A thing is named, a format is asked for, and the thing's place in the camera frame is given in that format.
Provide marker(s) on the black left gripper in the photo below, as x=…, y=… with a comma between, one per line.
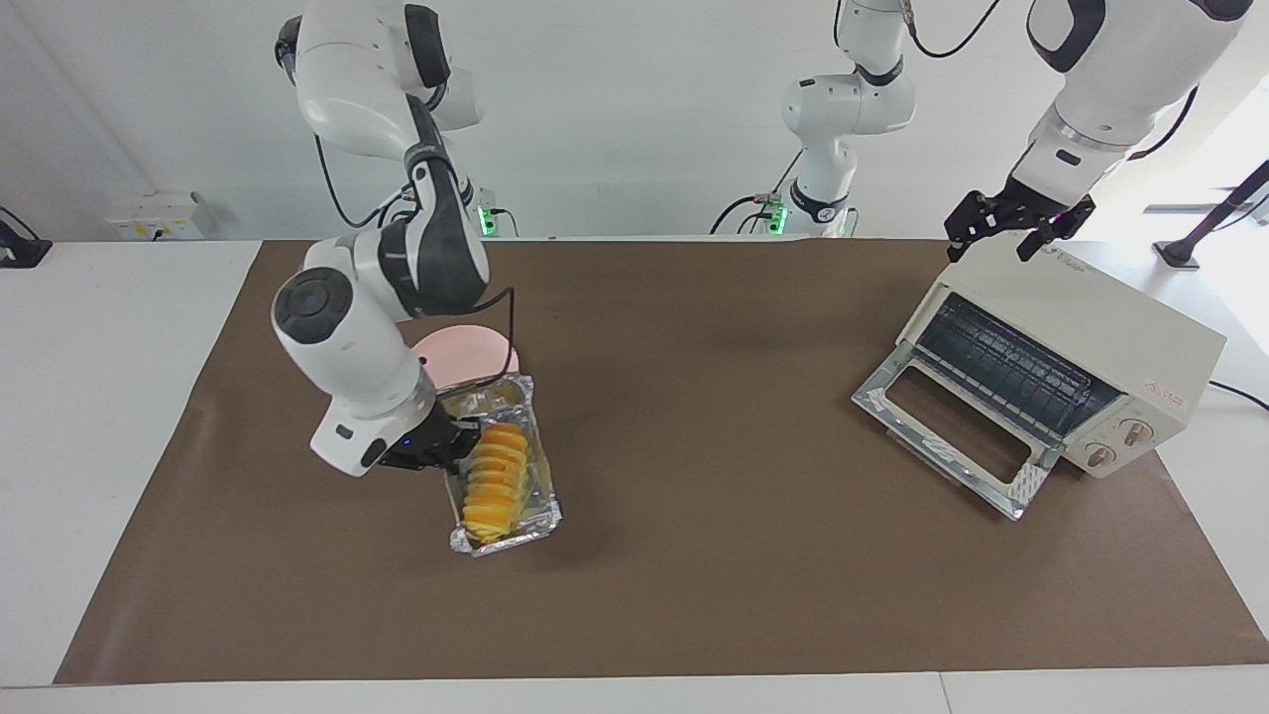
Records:
x=1029, y=204

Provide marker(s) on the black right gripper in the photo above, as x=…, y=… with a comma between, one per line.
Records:
x=421, y=446

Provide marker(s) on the sliced yellow bread loaf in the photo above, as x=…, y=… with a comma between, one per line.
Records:
x=496, y=486

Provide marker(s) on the aluminium foil baking tray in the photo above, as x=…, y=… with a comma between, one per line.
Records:
x=506, y=397

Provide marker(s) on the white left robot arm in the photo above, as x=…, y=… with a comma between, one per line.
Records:
x=1120, y=89

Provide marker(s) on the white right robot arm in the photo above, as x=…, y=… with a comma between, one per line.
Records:
x=347, y=337

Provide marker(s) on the cream toaster oven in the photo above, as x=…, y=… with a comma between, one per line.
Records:
x=1120, y=327

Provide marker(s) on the glass oven door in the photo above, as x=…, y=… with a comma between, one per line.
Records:
x=952, y=451

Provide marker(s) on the beige oven knob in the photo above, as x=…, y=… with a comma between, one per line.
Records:
x=1136, y=432
x=1098, y=456

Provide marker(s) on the pink round plate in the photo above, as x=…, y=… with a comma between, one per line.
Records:
x=466, y=352

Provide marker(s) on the black stand with long boom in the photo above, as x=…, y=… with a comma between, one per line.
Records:
x=1180, y=253

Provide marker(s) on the brown table mat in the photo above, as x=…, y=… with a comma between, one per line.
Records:
x=694, y=545

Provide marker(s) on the black stand with flat foot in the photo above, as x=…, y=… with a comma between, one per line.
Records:
x=20, y=253

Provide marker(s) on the white wall socket box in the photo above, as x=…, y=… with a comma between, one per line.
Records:
x=149, y=218

